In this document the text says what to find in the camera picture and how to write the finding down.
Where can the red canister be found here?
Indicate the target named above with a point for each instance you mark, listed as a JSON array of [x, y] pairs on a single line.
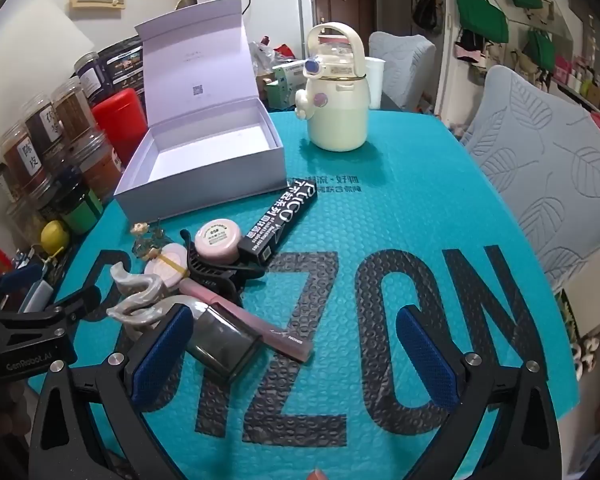
[[122, 130]]

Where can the cream water bottle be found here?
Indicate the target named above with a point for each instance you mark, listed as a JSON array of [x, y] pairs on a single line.
[[337, 120]]

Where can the long black printed carton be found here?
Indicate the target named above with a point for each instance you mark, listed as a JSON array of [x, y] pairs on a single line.
[[275, 225]]

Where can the clear plastic bag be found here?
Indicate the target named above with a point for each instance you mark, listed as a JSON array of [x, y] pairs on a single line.
[[262, 55]]

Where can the grey translucent square case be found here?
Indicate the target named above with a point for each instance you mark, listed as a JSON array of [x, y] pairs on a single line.
[[225, 345]]

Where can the black hair claw clip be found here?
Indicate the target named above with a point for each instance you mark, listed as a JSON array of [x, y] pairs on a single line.
[[215, 277]]

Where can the pearly wavy hair clip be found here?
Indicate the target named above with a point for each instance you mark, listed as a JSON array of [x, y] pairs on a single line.
[[130, 315]]

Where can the red bag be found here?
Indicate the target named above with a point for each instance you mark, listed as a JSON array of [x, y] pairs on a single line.
[[285, 51]]

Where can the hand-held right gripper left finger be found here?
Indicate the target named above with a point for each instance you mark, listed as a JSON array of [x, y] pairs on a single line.
[[162, 355]]

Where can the white fridge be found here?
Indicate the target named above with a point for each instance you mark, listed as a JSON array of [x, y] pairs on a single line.
[[280, 15]]

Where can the clear flower hair clip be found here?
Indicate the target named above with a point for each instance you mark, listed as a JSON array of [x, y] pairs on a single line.
[[152, 242]]

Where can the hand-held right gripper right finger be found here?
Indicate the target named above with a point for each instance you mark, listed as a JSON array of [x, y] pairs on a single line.
[[427, 360]]

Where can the black hanging bag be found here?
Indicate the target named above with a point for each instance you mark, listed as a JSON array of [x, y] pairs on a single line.
[[426, 7]]

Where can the group of clear plastic jars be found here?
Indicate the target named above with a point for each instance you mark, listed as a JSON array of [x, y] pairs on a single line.
[[45, 130]]

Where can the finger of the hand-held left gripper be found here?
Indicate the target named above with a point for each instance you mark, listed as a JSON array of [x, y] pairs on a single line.
[[20, 276], [77, 305]]

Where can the pink round cosmetic jar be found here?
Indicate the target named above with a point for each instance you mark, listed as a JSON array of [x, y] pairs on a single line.
[[219, 240]]

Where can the shelf of small bottles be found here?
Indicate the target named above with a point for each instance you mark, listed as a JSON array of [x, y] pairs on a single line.
[[590, 85]]

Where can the purple jar with white label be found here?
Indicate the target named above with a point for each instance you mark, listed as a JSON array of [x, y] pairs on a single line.
[[91, 77]]

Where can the brown door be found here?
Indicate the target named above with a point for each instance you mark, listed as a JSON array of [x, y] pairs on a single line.
[[342, 5]]

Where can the pink compact with yellow band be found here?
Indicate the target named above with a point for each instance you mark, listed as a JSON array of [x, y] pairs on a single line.
[[165, 260]]

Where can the teal bubble mat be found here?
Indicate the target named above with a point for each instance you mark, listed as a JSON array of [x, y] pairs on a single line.
[[380, 210]]

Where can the green white carton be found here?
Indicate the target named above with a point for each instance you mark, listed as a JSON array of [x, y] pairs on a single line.
[[282, 87]]

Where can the white hinged gift box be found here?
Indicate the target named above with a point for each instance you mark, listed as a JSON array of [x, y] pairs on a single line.
[[205, 135]]

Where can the white cup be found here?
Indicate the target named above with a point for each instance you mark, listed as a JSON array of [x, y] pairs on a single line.
[[375, 82]]

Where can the black printed packages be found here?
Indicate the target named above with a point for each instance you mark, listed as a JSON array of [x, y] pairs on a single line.
[[125, 67]]

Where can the translucent grey hair clip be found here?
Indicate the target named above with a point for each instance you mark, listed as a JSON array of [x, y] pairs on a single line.
[[180, 301]]

